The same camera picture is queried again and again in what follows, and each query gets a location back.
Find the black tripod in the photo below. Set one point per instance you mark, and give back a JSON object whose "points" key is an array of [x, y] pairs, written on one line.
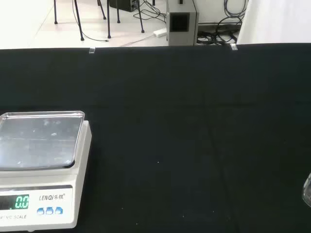
{"points": [[108, 24], [79, 24]]}

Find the grey metal box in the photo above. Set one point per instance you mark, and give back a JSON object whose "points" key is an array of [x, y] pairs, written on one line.
{"points": [[179, 36]]}

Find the black bench cloth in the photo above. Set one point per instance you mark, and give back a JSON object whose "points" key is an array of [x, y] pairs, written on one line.
{"points": [[170, 121]]}

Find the clear cloth clip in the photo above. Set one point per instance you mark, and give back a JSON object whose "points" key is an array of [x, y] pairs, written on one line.
{"points": [[233, 47], [92, 50]]}

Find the white electronic balance steel pan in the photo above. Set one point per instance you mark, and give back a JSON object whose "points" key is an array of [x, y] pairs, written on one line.
{"points": [[60, 194]]}

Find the black equipment case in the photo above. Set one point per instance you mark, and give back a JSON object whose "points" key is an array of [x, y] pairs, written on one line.
{"points": [[124, 5]]}

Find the white power strip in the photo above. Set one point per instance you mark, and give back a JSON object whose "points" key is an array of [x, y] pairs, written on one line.
{"points": [[160, 32]]}

